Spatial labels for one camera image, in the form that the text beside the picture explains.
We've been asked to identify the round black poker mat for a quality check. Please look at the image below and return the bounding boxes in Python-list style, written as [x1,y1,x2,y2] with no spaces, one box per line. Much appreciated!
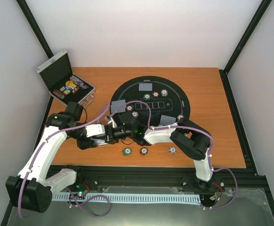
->
[110,76,191,127]

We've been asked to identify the red brown poker chip stack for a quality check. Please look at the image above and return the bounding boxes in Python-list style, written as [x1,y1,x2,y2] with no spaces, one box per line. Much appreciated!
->
[139,147,149,156]

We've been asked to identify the green chip top mat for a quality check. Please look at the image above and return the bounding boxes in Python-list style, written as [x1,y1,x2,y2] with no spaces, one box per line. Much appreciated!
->
[143,94,151,100]

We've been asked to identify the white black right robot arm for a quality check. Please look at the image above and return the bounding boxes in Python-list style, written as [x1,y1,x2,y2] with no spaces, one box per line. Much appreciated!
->
[105,112,213,182]

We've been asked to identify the aluminium poker case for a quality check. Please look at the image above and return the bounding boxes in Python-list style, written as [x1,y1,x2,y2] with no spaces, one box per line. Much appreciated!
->
[37,50,95,107]

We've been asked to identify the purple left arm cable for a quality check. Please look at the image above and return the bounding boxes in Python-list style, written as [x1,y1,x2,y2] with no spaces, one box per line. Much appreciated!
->
[18,103,111,218]

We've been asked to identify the light blue cable duct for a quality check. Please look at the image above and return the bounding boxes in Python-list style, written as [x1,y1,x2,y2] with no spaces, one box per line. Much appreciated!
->
[51,192,202,205]

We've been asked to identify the chips in case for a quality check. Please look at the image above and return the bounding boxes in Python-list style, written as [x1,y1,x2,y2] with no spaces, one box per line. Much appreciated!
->
[53,75,89,99]

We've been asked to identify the dealt card mat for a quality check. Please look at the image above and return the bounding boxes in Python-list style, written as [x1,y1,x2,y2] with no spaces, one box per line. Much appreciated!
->
[159,115,176,125]
[138,83,153,91]
[110,99,126,113]

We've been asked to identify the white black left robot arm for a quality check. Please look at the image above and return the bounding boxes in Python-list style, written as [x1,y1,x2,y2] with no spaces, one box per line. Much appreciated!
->
[6,102,107,219]

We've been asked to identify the dealt card top mat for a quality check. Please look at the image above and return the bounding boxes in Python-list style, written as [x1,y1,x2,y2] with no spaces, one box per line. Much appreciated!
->
[138,83,153,91]

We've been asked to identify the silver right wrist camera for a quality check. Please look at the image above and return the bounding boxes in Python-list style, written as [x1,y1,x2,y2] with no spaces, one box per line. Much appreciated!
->
[104,115,117,128]

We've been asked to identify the blue chip top mat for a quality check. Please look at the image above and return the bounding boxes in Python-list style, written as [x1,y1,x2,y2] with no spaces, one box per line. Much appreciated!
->
[161,89,168,97]

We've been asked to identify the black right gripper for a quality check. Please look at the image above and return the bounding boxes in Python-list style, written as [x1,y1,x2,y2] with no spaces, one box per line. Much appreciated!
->
[92,125,134,145]

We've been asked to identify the blue white poker chip stack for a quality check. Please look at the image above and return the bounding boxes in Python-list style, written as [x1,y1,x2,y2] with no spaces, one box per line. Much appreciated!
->
[169,146,177,154]

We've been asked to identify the green poker chip stack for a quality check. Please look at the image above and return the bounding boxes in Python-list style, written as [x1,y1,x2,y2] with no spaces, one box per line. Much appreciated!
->
[122,147,132,156]

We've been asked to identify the red chip mat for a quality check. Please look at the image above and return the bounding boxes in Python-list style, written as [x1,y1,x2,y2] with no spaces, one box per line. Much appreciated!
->
[126,105,133,112]
[152,92,159,97]

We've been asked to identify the red chip top mat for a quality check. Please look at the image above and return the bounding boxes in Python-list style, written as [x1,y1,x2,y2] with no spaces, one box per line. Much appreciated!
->
[152,92,159,97]

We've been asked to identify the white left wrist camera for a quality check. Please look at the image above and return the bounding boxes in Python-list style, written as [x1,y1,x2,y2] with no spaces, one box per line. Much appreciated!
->
[85,124,105,137]

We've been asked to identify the blue playing card deck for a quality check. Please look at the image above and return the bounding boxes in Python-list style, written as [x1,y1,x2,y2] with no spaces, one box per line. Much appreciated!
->
[91,138,108,146]

